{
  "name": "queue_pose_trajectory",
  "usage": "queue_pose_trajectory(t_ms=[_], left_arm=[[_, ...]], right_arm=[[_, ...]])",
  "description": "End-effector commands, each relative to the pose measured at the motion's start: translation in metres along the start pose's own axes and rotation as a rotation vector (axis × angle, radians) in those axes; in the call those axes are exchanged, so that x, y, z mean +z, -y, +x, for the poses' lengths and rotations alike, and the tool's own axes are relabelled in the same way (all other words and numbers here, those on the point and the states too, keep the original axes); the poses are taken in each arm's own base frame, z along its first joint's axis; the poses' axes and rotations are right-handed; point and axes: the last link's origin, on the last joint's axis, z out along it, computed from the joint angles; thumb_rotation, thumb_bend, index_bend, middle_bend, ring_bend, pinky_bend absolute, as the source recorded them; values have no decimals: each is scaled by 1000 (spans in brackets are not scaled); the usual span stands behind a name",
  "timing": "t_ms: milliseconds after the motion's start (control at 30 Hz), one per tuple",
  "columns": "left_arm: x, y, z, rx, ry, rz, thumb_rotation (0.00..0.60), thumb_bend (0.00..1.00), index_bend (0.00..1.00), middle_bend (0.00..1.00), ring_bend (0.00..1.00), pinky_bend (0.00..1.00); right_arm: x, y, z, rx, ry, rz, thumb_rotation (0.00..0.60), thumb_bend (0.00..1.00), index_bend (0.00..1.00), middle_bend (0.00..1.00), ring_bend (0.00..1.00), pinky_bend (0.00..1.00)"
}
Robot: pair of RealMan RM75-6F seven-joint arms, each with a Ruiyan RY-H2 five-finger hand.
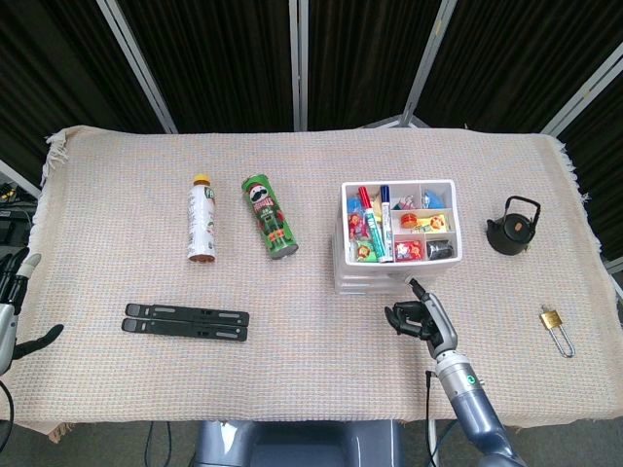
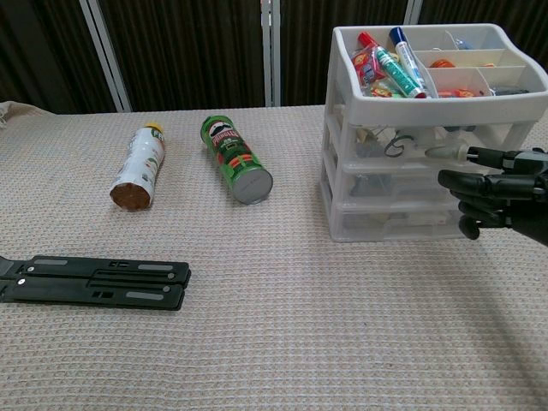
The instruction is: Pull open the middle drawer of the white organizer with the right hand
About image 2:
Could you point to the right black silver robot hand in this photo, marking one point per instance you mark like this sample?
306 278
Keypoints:
505 188

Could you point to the clear plastic drawer with clips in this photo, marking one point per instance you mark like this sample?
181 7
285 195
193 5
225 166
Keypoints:
488 137

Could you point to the white storage organizer box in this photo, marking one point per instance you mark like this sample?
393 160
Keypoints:
428 109

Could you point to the black shiny plastic packet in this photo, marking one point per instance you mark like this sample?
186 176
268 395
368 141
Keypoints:
511 91

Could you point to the red white snack packet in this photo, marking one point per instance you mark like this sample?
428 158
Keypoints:
458 93

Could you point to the orange round tape roll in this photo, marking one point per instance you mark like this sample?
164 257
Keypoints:
441 64

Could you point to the gold black binder clips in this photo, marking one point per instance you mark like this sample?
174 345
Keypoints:
368 147

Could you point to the blue plastic object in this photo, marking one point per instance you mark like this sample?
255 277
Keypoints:
466 43

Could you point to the yellow lion snack packet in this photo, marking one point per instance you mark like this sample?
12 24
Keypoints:
383 91

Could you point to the blue cap white marker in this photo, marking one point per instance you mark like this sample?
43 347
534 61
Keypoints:
406 60

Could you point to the red cap green marker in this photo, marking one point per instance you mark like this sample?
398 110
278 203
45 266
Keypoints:
391 68

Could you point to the beige woven tablecloth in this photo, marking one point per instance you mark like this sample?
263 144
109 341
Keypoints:
299 321

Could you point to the green Pringles can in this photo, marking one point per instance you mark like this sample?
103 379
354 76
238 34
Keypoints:
231 154

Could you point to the black folding partition screen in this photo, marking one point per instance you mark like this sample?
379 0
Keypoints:
192 51

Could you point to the white bottle yellow cap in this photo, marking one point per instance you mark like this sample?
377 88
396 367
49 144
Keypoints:
141 167

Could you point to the black folding laptop stand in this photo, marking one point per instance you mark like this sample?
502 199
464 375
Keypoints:
107 282

